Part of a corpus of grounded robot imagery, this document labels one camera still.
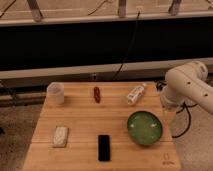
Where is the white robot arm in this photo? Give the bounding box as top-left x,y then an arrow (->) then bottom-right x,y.
160,61 -> 213,115

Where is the white plastic bottle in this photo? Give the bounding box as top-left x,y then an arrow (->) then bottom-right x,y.
126,83 -> 147,105

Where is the black cable on floor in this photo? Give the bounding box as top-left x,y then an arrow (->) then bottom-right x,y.
155,80 -> 199,139

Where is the black smartphone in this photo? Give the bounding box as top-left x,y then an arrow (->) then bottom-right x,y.
98,135 -> 111,162

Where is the white sponge block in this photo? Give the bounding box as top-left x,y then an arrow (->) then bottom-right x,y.
53,126 -> 69,148

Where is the black hanging cable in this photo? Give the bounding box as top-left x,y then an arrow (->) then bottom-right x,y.
111,10 -> 142,82

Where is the green bowl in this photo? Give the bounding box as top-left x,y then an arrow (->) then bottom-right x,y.
127,111 -> 163,146

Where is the translucent plastic cup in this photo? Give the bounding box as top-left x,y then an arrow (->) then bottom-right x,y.
46,82 -> 64,105

